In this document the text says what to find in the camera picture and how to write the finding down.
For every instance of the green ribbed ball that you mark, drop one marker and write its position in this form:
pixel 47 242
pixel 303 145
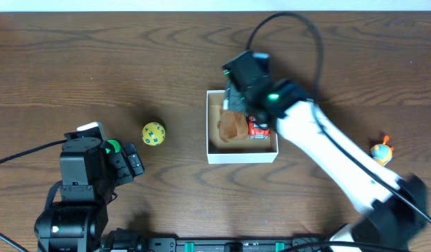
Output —
pixel 113 145

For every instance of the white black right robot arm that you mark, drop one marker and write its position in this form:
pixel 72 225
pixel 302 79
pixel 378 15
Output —
pixel 393 210

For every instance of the yellow ball blue letters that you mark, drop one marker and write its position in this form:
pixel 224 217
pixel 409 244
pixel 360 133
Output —
pixel 153 134

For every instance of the orange blue duck toy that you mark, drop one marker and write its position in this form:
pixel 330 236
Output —
pixel 382 152

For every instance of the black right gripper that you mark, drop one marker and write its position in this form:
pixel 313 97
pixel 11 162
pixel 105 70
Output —
pixel 235 98

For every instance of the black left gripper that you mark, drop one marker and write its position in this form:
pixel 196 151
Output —
pixel 132 162

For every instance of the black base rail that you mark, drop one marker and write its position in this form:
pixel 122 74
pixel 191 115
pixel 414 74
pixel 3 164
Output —
pixel 129 240

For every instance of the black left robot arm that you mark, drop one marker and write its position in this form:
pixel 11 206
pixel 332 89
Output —
pixel 75 213

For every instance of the red toy car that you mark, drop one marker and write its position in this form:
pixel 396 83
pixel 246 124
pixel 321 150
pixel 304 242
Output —
pixel 257 131

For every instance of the brown plush bear toy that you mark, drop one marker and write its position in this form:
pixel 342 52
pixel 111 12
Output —
pixel 232 125

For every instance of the white cardboard box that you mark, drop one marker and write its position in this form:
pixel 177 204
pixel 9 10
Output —
pixel 234 151

